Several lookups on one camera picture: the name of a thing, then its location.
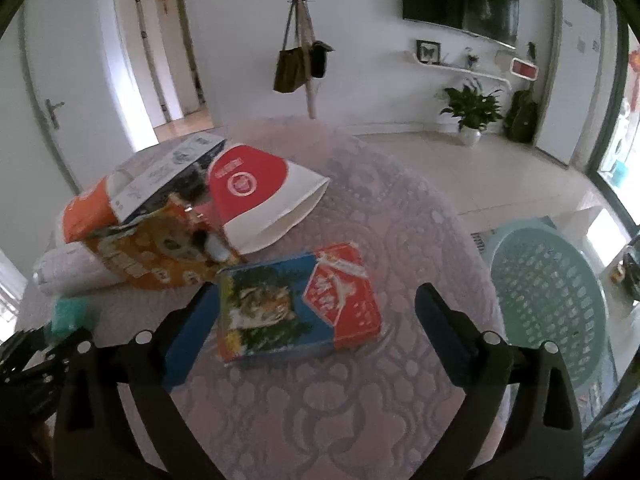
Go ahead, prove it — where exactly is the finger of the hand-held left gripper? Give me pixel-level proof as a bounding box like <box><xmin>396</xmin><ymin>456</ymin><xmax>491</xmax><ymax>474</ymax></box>
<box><xmin>15</xmin><ymin>327</ymin><xmax>95</xmax><ymax>378</ymax></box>

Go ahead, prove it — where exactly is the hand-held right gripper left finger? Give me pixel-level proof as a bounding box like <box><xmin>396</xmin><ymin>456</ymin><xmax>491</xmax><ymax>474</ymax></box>
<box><xmin>52</xmin><ymin>282</ymin><xmax>223</xmax><ymax>480</ymax></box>

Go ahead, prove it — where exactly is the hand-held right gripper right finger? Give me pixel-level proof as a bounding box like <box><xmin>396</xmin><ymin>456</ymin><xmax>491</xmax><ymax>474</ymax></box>
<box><xmin>414</xmin><ymin>282</ymin><xmax>587</xmax><ymax>480</ymax></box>

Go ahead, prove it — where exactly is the teal packet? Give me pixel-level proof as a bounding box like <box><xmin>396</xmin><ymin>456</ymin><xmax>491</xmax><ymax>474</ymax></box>
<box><xmin>50</xmin><ymin>296</ymin><xmax>93</xmax><ymax>337</ymax></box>

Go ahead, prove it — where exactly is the blue and red food box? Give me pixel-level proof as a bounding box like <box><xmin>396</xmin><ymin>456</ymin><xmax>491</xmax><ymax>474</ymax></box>
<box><xmin>215</xmin><ymin>241</ymin><xmax>383</xmax><ymax>365</ymax></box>

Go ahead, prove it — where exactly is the white paper roll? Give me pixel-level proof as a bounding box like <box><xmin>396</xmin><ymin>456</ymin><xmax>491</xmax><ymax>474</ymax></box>
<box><xmin>32</xmin><ymin>241</ymin><xmax>123</xmax><ymax>297</ymax></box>

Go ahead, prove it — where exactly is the orange printed snack packet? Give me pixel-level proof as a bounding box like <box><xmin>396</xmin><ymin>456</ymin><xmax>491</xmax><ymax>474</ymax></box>
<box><xmin>82</xmin><ymin>195</ymin><xmax>243</xmax><ymax>292</ymax></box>

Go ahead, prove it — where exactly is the teal plastic chair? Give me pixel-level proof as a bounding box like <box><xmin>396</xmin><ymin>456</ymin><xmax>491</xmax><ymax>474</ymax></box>
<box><xmin>487</xmin><ymin>225</ymin><xmax>610</xmax><ymax>391</ymax></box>

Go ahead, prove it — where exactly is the orange and white packet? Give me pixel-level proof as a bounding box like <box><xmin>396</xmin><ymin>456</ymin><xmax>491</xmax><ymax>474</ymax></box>
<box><xmin>57</xmin><ymin>172</ymin><xmax>132</xmax><ymax>243</ymax></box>

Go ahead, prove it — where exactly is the red and white paper bag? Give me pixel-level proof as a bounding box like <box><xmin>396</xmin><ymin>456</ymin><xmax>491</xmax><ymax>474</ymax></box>
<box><xmin>206</xmin><ymin>142</ymin><xmax>331</xmax><ymax>256</ymax></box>

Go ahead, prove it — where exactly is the white and grey printed box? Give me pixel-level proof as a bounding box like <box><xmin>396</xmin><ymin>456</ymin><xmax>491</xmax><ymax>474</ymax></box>
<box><xmin>109</xmin><ymin>132</ymin><xmax>226</xmax><ymax>225</ymax></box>

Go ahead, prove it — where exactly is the blue patterned cloth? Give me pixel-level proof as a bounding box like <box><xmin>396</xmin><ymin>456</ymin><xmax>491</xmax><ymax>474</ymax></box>
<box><xmin>582</xmin><ymin>385</ymin><xmax>640</xmax><ymax>463</ymax></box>

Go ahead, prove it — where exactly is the potted green plant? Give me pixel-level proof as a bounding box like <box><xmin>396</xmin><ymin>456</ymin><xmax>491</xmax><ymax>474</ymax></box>
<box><xmin>439</xmin><ymin>82</ymin><xmax>505</xmax><ymax>147</ymax></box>

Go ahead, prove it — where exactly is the green guitar bag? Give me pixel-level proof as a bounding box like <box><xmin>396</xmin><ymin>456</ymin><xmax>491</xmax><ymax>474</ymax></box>
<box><xmin>504</xmin><ymin>87</ymin><xmax>540</xmax><ymax>143</ymax></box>

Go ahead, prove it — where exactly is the white door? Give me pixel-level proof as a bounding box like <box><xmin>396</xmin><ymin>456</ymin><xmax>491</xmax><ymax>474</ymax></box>
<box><xmin>20</xmin><ymin>0</ymin><xmax>161</xmax><ymax>188</ymax></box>

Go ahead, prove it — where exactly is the red and white sign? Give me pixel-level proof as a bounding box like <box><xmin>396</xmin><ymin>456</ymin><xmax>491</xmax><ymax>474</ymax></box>
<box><xmin>510</xmin><ymin>57</ymin><xmax>541</xmax><ymax>81</ymax></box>

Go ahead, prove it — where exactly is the brown tote bag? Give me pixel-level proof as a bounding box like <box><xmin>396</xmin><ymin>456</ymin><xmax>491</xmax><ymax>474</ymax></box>
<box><xmin>273</xmin><ymin>0</ymin><xmax>308</xmax><ymax>94</ymax></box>

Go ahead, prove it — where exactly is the white refrigerator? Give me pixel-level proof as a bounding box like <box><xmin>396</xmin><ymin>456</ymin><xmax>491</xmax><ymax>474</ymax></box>
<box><xmin>535</xmin><ymin>0</ymin><xmax>603</xmax><ymax>166</ymax></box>

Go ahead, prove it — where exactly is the black hanging bag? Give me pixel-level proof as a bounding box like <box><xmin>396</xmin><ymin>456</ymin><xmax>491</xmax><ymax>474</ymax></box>
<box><xmin>305</xmin><ymin>0</ymin><xmax>334</xmax><ymax>79</ymax></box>

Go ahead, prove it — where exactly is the wooden coat rack pole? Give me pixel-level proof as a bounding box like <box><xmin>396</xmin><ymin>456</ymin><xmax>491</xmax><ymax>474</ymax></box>
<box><xmin>292</xmin><ymin>0</ymin><xmax>321</xmax><ymax>120</ymax></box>

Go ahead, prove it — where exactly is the metal door handle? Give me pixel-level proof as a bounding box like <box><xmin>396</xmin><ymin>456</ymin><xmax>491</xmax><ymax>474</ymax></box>
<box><xmin>45</xmin><ymin>98</ymin><xmax>66</xmax><ymax>131</ymax></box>

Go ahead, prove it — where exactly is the white wall shelf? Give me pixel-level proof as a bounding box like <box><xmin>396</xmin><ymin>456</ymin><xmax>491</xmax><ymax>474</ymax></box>
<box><xmin>402</xmin><ymin>51</ymin><xmax>512</xmax><ymax>92</ymax></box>

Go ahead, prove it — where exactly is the black butterfly picture frame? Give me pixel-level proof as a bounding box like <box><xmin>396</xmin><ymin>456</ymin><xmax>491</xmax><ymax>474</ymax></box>
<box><xmin>416</xmin><ymin>39</ymin><xmax>443</xmax><ymax>64</ymax></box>

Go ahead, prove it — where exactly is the black wall television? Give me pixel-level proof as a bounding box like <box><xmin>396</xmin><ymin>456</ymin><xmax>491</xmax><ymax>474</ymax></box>
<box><xmin>401</xmin><ymin>0</ymin><xmax>521</xmax><ymax>50</ymax></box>

